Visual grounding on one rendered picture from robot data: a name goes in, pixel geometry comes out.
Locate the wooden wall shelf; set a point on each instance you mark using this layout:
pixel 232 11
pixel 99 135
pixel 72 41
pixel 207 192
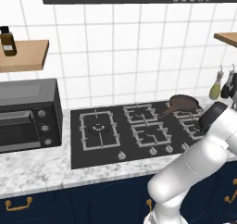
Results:
pixel 24 56
pixel 228 38

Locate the navy cupboard door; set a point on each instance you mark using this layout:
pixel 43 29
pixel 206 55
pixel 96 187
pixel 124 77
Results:
pixel 216 200
pixel 108 203

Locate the dark glass bottle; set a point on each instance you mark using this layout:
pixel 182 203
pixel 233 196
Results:
pixel 227 87

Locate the silver hob knob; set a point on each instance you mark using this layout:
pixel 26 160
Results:
pixel 184 146
pixel 168 148
pixel 122 155
pixel 153 151

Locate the black toaster oven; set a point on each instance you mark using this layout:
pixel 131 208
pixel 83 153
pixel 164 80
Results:
pixel 27 95

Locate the brown glass bottle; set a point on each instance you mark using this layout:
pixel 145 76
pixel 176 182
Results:
pixel 8 42

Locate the black gas hob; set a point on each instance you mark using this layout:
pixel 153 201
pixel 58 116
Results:
pixel 123 147

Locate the toaster oven glass door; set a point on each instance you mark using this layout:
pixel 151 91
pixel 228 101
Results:
pixel 15 130

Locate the grey toaster oven knob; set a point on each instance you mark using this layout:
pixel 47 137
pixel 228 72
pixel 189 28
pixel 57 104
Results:
pixel 48 141
pixel 45 128
pixel 41 113

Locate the navy drawer front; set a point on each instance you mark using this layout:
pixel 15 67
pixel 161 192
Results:
pixel 40 207

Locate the brown frying pan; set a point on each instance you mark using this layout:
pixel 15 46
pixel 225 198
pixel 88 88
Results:
pixel 184 102

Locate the yellow oil bottle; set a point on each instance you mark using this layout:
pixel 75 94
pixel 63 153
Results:
pixel 215 89

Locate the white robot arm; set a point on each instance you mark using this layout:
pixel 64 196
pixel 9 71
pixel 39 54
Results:
pixel 191 169

